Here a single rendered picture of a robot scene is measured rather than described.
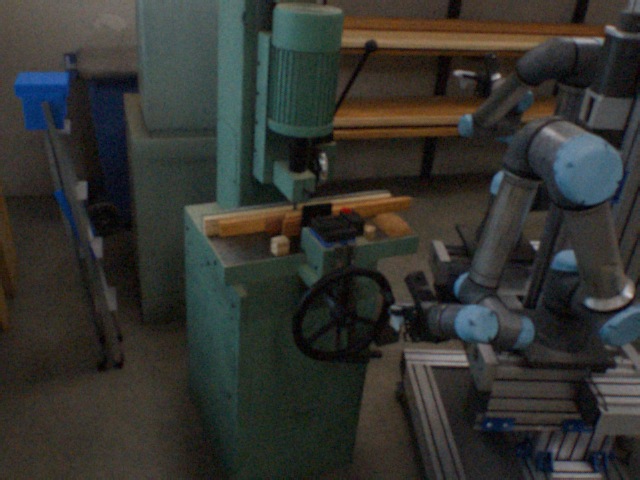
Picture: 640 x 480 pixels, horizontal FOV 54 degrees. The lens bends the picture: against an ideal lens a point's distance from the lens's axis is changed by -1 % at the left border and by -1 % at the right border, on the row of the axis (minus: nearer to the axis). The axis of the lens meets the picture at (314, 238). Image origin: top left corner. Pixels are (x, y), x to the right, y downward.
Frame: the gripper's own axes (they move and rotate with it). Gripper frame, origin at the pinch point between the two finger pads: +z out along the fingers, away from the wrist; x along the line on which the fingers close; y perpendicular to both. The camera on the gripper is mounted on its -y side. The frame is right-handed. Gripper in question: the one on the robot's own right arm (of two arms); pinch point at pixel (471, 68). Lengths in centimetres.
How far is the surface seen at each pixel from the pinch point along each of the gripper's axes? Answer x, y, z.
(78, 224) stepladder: -150, 37, 4
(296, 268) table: -89, 26, -68
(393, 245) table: -59, 28, -64
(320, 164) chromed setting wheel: -73, 9, -41
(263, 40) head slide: -87, -29, -40
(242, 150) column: -95, 4, -35
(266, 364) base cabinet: -100, 56, -70
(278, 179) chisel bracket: -87, 9, -47
